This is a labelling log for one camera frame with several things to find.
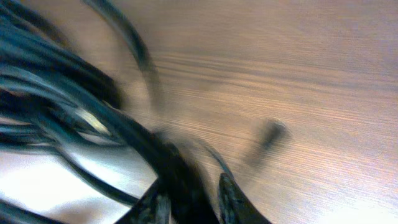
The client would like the thick black cable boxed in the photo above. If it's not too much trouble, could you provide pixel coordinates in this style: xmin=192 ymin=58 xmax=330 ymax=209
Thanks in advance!
xmin=0 ymin=0 xmax=218 ymax=224

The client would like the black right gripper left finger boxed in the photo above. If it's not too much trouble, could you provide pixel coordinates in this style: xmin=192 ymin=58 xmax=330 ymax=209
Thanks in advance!
xmin=116 ymin=180 xmax=171 ymax=224

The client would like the thin black usb cable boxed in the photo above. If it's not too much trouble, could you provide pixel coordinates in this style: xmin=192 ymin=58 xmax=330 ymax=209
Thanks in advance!
xmin=198 ymin=119 xmax=292 ymax=187

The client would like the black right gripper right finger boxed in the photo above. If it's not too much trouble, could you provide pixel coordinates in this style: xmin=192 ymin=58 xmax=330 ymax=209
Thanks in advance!
xmin=218 ymin=173 xmax=271 ymax=224

